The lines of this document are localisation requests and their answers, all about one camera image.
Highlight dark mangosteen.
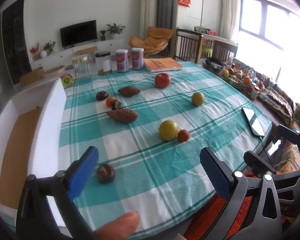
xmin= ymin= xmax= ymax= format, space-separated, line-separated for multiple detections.
xmin=96 ymin=90 xmax=109 ymax=101
xmin=96 ymin=164 xmax=115 ymax=184

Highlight small red-orange fruit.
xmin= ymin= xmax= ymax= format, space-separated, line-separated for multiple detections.
xmin=177 ymin=129 xmax=190 ymax=142

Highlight large yellow-green pear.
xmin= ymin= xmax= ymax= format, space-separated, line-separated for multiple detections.
xmin=159 ymin=120 xmax=179 ymax=141

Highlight large sweet potato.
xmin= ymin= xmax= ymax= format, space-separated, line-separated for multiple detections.
xmin=107 ymin=109 xmax=139 ymax=124

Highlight dark brown wrinkled fruit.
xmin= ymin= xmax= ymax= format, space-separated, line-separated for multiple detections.
xmin=110 ymin=100 xmax=123 ymax=111

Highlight orange mandarin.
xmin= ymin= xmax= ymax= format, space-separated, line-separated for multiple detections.
xmin=106 ymin=98 xmax=114 ymax=107

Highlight small green-brown pear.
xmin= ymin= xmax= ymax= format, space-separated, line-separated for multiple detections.
xmin=191 ymin=92 xmax=204 ymax=106

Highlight red apple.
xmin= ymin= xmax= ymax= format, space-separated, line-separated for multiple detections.
xmin=154 ymin=73 xmax=171 ymax=89

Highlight person's left hand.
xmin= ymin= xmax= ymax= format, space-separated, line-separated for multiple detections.
xmin=94 ymin=211 xmax=140 ymax=240

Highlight black smartphone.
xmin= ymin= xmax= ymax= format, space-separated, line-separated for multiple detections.
xmin=242 ymin=107 xmax=265 ymax=137

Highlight teal plaid tablecloth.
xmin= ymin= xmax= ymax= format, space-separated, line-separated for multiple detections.
xmin=59 ymin=62 xmax=272 ymax=239

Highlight small sweet potato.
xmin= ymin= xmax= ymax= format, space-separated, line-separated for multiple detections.
xmin=118 ymin=86 xmax=141 ymax=97

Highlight kiwi print pouch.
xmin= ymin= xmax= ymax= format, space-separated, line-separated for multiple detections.
xmin=60 ymin=73 xmax=73 ymax=88

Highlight fruit basket on side table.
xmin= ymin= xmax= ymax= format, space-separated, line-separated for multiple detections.
xmin=222 ymin=68 xmax=251 ymax=90

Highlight gold-lid glass jar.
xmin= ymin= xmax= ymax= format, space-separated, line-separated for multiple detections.
xmin=72 ymin=54 xmax=90 ymax=79

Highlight cardboard box on floor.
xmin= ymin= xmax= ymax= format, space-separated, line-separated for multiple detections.
xmin=20 ymin=67 xmax=44 ymax=88

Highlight white tv cabinet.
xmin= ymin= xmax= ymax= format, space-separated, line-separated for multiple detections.
xmin=31 ymin=38 xmax=124 ymax=70

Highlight small orange stool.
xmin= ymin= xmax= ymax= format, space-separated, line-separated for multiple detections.
xmin=74 ymin=46 xmax=98 ymax=62

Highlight left red-white can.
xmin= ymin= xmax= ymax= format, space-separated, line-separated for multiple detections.
xmin=116 ymin=49 xmax=129 ymax=73

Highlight red-white can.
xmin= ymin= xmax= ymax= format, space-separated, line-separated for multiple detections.
xmin=116 ymin=49 xmax=129 ymax=73
xmin=132 ymin=48 xmax=144 ymax=70

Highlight green plastic stool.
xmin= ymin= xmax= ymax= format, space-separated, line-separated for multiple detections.
xmin=195 ymin=45 xmax=212 ymax=64

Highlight red flowers in vase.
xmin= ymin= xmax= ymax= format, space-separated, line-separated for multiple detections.
xmin=30 ymin=42 xmax=40 ymax=61

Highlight orange book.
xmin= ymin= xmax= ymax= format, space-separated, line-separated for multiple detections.
xmin=143 ymin=57 xmax=182 ymax=73

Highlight green plant white vase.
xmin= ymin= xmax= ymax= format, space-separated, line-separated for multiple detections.
xmin=40 ymin=41 xmax=56 ymax=58

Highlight right red-white can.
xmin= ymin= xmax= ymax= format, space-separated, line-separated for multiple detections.
xmin=132 ymin=48 xmax=144 ymax=70

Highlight wooden dining chair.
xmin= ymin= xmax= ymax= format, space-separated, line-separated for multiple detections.
xmin=173 ymin=28 xmax=204 ymax=64

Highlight small potted plant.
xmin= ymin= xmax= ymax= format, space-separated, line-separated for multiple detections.
xmin=100 ymin=30 xmax=107 ymax=41

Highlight wooden desk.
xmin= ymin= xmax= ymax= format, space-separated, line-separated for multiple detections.
xmin=176 ymin=28 xmax=239 ymax=65

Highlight black television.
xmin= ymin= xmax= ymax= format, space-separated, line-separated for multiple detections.
xmin=60 ymin=20 xmax=98 ymax=48

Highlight large potted green plant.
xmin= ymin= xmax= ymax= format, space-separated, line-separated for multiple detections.
xmin=107 ymin=23 xmax=126 ymax=39

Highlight orange lounge chair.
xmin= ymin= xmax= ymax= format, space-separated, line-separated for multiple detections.
xmin=129 ymin=27 xmax=174 ymax=55

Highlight black glass cabinet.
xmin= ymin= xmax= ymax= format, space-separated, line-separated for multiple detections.
xmin=1 ymin=0 xmax=32 ymax=85

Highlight white window curtain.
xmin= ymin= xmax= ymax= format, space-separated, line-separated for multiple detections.
xmin=221 ymin=0 xmax=241 ymax=42

